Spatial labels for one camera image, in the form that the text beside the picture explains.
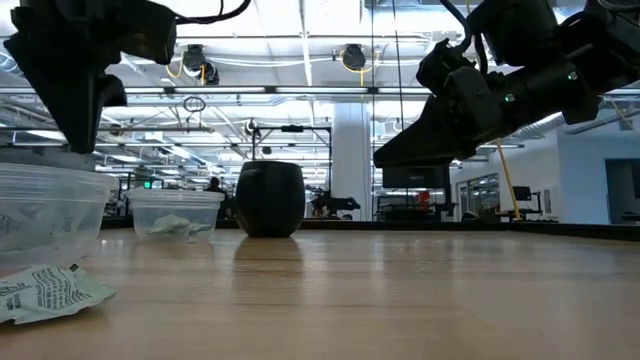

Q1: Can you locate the black aluminium table frame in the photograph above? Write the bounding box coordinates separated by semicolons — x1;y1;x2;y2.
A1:
99;217;640;242

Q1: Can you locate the black ceiling cable reel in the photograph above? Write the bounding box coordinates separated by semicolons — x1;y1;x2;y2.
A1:
339;43;374;74
182;43;220;86

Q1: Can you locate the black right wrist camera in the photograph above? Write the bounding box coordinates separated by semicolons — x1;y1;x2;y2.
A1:
416;0;561;96

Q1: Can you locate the dark green ceramic mug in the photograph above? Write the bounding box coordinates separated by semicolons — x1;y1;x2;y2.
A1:
234;160;307;239

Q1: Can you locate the black background rig frame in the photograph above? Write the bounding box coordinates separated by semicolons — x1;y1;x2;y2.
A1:
249;123;334;221

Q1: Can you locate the yellow hanging cable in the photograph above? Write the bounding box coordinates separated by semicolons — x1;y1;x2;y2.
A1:
494;138;522;221

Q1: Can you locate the white building column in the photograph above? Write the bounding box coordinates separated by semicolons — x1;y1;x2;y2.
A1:
332;102;374;222

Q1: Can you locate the person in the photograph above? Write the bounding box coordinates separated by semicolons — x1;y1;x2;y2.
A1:
204;175;229;219

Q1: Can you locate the clear plastic deli container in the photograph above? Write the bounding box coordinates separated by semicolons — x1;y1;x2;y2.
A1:
0;160;120;276
124;187;226;245

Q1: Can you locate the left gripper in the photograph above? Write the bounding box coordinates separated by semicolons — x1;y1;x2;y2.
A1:
3;0;179;155

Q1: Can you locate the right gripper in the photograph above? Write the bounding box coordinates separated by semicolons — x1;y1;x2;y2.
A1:
373;59;601;169

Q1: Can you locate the black monitor screen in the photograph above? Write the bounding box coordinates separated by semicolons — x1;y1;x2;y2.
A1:
382;165;451;190

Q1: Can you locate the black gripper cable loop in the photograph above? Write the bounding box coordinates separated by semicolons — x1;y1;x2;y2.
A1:
174;0;254;26

